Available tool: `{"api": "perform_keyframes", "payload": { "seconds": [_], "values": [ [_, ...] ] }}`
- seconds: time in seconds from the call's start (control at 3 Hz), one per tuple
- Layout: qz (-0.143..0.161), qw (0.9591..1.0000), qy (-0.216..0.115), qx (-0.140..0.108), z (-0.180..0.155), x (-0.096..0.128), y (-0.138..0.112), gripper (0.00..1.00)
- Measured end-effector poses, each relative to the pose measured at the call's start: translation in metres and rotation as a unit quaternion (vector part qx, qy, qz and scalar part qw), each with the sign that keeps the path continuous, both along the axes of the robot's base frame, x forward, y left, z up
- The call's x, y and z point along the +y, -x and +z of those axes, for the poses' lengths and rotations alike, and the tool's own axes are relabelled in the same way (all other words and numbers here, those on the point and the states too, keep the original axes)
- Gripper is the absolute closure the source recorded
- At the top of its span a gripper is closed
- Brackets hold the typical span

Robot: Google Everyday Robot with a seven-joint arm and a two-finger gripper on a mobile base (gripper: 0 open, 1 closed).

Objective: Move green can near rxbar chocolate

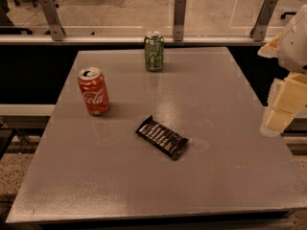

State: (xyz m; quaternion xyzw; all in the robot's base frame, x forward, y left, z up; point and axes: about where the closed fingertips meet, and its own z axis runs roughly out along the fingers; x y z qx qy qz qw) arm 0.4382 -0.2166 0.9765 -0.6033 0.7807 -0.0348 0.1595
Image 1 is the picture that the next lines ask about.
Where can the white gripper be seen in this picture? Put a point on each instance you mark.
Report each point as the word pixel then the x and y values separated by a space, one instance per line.
pixel 295 48

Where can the green soda can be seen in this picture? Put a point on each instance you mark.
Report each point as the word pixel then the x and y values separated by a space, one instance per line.
pixel 154 46

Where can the black rxbar chocolate wrapper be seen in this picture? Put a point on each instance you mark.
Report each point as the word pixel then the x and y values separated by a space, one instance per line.
pixel 163 138

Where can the red cola can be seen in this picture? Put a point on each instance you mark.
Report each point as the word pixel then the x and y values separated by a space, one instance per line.
pixel 93 88

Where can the black office chair right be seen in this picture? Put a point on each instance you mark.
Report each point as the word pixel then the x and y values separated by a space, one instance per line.
pixel 284 14

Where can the right metal railing bracket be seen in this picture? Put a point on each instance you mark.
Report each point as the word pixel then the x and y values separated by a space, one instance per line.
pixel 259 30

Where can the metal railing bracket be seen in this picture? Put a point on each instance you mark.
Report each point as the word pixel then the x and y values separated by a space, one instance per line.
pixel 179 19
pixel 51 15
pixel 259 30

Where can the middle metal railing bracket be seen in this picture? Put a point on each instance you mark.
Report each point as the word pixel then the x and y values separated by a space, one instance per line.
pixel 179 19

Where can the left metal railing bracket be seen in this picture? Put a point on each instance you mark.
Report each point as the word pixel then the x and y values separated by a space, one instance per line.
pixel 51 15

